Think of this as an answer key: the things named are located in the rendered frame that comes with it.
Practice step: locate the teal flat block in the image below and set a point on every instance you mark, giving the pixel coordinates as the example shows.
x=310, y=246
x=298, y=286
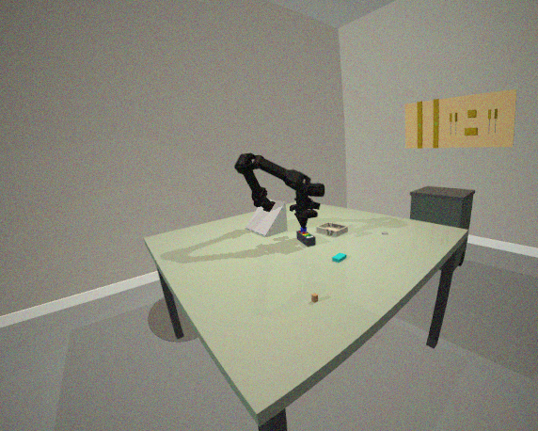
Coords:
x=339, y=258

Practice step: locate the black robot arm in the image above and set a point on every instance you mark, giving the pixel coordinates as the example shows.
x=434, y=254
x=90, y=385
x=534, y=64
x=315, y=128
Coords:
x=291, y=178

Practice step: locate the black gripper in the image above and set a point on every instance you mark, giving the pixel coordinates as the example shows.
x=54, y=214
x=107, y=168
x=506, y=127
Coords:
x=302, y=211

